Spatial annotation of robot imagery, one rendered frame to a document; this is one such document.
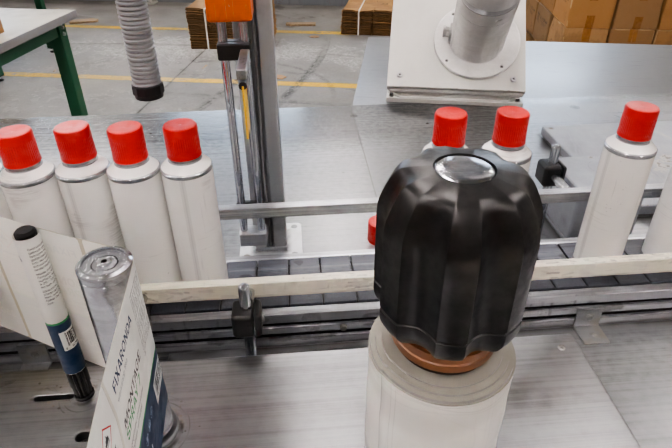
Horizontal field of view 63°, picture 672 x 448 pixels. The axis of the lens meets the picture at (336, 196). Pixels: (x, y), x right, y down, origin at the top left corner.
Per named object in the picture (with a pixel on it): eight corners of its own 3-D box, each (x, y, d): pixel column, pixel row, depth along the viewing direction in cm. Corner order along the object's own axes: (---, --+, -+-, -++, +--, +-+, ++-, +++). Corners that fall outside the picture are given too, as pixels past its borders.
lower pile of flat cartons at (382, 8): (339, 34, 476) (339, 9, 465) (348, 19, 521) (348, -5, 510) (414, 37, 467) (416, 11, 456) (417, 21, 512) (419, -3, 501)
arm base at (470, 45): (428, 74, 123) (435, 26, 105) (439, 2, 128) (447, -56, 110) (515, 84, 120) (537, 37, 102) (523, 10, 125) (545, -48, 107)
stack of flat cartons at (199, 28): (189, 49, 442) (183, 8, 425) (205, 31, 488) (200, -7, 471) (269, 49, 440) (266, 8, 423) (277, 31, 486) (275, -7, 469)
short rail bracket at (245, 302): (238, 380, 58) (226, 295, 52) (240, 359, 61) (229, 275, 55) (269, 378, 59) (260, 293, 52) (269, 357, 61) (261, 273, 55)
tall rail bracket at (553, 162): (539, 276, 73) (565, 166, 64) (518, 243, 79) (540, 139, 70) (562, 274, 73) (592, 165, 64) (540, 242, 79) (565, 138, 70)
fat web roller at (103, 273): (119, 457, 46) (58, 284, 36) (131, 410, 49) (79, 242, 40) (175, 452, 46) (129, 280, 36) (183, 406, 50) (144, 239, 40)
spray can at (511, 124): (470, 284, 64) (497, 122, 53) (458, 257, 68) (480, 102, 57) (514, 282, 64) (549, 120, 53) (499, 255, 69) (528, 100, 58)
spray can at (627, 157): (584, 277, 65) (632, 117, 54) (564, 251, 69) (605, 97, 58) (626, 275, 65) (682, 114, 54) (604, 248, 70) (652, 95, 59)
